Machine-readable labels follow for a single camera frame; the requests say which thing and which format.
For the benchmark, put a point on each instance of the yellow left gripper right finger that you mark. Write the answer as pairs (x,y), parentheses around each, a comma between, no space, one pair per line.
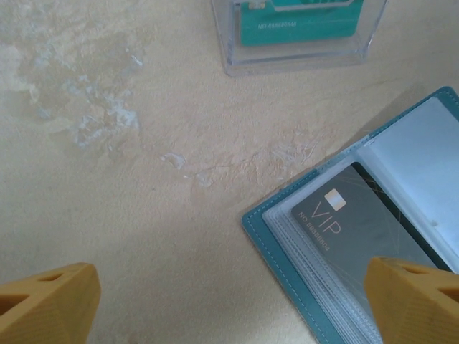
(416,308)

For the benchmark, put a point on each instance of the clear acrylic card box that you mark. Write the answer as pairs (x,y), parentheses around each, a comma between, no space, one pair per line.
(287,61)

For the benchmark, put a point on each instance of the black VIP card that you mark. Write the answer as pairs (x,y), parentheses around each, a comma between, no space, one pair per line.
(358,222)

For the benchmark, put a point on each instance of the teal leather card holder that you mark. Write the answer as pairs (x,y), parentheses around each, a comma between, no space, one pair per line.
(278,251)

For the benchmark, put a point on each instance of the teal green plastic card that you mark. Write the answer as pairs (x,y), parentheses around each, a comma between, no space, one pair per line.
(305,32)

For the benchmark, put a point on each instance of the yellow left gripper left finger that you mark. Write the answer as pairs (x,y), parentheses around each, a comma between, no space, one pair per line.
(46,308)

